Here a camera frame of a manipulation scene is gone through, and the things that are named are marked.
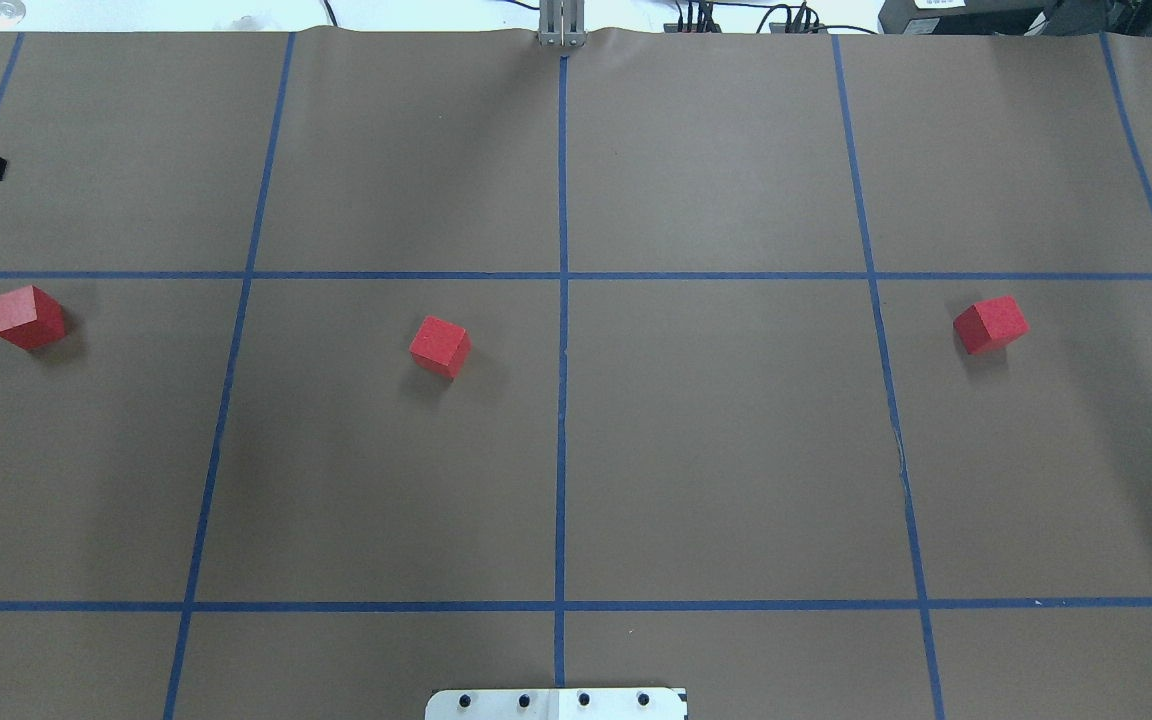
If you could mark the red block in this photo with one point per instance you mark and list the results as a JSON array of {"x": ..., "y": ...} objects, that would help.
[
  {"x": 990, "y": 324},
  {"x": 440, "y": 347},
  {"x": 30, "y": 318}
]

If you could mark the black device top right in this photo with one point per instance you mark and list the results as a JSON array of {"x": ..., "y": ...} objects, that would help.
[{"x": 1016, "y": 18}]

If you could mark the aluminium frame post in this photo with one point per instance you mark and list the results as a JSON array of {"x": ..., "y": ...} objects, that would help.
[{"x": 561, "y": 23}]

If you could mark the metal base plate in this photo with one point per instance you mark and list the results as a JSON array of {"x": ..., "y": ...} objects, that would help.
[{"x": 559, "y": 703}]

